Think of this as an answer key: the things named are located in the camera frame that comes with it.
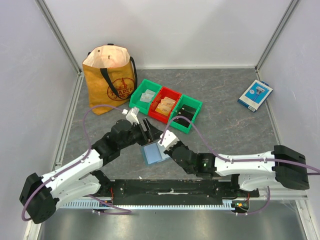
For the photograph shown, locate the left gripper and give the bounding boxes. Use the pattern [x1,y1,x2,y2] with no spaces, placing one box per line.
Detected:
[119,117,165,150]

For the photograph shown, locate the blue leather card holder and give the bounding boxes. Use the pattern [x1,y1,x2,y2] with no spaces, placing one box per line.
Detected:
[140,142,171,166]

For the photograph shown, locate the gold credit card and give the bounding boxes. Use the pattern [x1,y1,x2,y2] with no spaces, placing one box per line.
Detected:
[155,103,172,116]
[160,99,175,109]

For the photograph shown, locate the silver credit card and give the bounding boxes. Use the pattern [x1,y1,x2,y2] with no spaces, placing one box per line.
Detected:
[140,93,153,103]

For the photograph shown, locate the black VIP credit card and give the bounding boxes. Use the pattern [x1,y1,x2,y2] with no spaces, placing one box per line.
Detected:
[178,104,197,114]

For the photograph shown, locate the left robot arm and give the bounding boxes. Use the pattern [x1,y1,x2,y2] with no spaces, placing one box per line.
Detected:
[19,118,163,224]

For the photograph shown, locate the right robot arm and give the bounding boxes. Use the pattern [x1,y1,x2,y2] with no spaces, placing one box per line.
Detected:
[160,140,310,197]

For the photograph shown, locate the gold card in bin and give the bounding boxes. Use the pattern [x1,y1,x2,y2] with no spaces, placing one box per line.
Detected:
[163,97,176,106]

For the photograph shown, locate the silver card in bin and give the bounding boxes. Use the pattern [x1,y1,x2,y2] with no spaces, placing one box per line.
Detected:
[143,89,156,100]

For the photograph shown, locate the red plastic bin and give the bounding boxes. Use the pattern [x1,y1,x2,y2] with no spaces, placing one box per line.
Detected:
[148,86,182,124]

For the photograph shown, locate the right green plastic bin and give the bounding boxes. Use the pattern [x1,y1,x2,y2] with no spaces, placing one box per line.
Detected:
[169,94,203,134]

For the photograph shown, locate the green plastic bin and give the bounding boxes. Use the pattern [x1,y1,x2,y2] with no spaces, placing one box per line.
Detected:
[169,94,203,134]
[129,79,162,115]

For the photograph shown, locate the left green plastic bin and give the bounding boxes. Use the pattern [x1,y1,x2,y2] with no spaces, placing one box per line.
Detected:
[129,79,162,115]

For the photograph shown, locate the brown Trader Joe's paper bag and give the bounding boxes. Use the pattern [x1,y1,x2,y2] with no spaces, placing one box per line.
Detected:
[82,43,138,115]

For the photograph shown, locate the blue razor box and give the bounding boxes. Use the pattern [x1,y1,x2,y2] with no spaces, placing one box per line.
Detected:
[237,79,273,113]

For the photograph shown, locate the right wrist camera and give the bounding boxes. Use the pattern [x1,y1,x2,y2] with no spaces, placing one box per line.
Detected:
[157,130,179,152]

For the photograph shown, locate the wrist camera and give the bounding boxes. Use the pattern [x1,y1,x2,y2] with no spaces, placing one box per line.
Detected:
[157,130,179,152]
[122,107,140,125]

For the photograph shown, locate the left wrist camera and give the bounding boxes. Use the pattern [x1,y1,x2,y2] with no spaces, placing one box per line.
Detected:
[122,107,140,125]

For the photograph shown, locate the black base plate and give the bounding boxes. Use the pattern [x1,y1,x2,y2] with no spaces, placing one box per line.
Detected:
[94,179,260,205]

